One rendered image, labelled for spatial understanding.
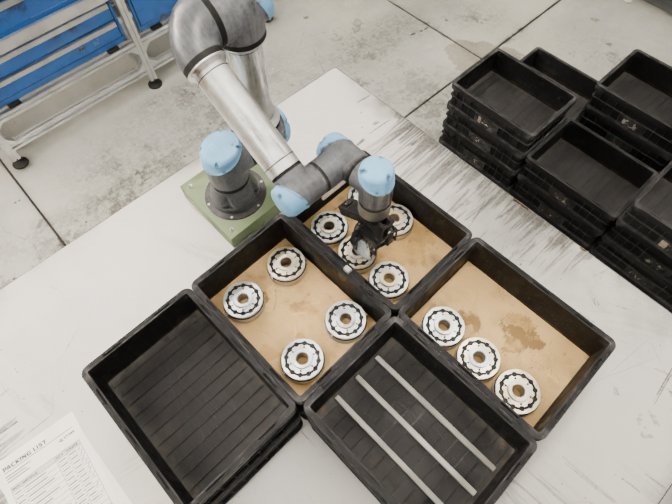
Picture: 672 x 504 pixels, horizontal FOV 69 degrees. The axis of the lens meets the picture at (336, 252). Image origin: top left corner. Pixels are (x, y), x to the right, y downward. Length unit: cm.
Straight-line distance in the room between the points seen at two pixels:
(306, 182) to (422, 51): 224
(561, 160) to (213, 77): 158
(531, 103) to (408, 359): 137
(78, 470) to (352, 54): 253
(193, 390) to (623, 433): 106
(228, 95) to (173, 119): 189
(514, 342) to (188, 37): 99
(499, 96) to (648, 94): 62
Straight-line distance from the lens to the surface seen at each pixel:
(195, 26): 108
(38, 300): 167
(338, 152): 107
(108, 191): 274
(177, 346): 130
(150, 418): 127
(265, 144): 103
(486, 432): 123
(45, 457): 150
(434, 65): 311
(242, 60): 121
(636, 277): 220
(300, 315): 126
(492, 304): 132
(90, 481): 144
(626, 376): 153
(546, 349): 132
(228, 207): 152
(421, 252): 135
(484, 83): 231
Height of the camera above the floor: 200
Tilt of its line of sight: 61 degrees down
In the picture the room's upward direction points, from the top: 3 degrees counter-clockwise
